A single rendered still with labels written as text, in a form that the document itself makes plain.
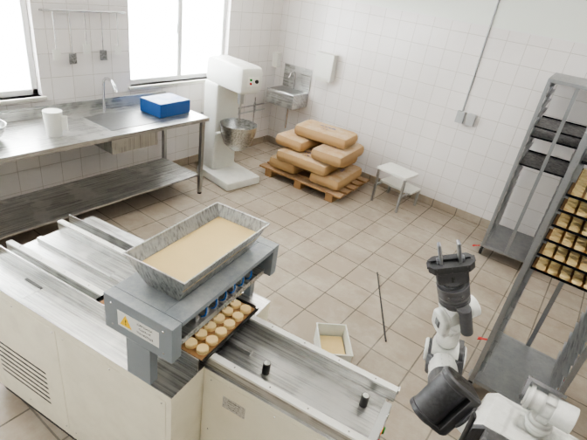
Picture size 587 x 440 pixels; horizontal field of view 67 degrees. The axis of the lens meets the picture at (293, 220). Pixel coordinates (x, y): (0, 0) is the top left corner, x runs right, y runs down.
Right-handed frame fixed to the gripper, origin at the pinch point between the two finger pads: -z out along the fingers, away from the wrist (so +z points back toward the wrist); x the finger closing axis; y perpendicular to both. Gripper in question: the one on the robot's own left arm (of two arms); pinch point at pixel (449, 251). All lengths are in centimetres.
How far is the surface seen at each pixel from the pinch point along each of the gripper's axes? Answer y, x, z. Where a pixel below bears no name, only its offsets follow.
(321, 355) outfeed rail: -26, -53, 70
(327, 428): 7, -49, 69
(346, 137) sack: -391, -69, 134
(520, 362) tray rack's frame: -120, 49, 207
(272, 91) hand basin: -490, -166, 90
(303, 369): -21, -61, 72
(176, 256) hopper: -30, -98, 11
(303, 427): 5, -58, 71
